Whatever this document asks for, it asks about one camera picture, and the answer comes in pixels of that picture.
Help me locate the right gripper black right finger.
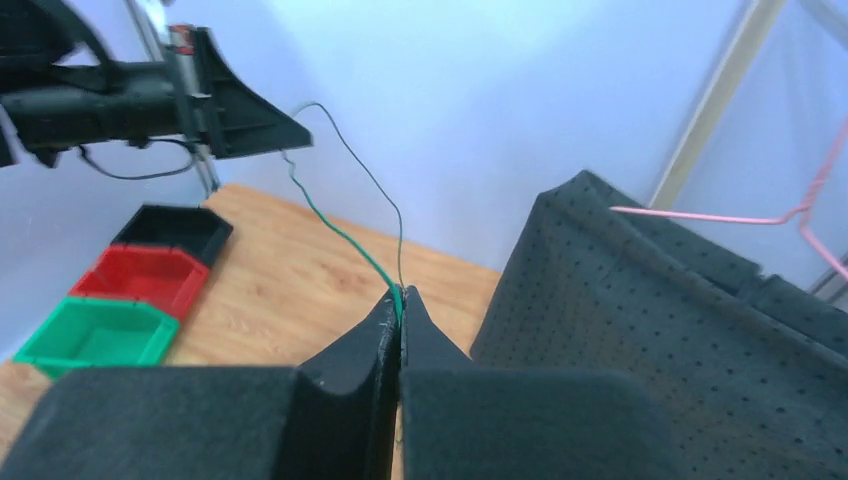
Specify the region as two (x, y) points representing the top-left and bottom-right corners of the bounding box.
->
(399, 288), (681, 479)

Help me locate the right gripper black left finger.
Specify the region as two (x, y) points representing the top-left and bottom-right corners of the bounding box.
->
(1, 295), (400, 479)

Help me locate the red plastic bin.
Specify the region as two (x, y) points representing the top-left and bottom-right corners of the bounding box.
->
(69, 244), (210, 322)

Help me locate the pink wire hanger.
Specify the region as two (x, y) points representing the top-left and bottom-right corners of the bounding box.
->
(609, 119), (848, 283)

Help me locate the wooden frame rack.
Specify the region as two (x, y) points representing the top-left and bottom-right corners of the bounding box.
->
(648, 0), (785, 210)

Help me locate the green plastic bin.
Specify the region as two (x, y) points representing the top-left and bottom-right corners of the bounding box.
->
(13, 296), (180, 380)

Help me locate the dark dotted fabric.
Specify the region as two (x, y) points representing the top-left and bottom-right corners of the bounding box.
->
(470, 171), (847, 479)

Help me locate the black plastic bin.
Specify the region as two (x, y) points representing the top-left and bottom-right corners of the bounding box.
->
(112, 204), (234, 268)

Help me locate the thin green wire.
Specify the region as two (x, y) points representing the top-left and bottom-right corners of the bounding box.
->
(281, 101), (407, 326)

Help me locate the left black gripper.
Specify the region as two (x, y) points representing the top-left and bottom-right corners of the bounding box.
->
(1, 1), (313, 168)

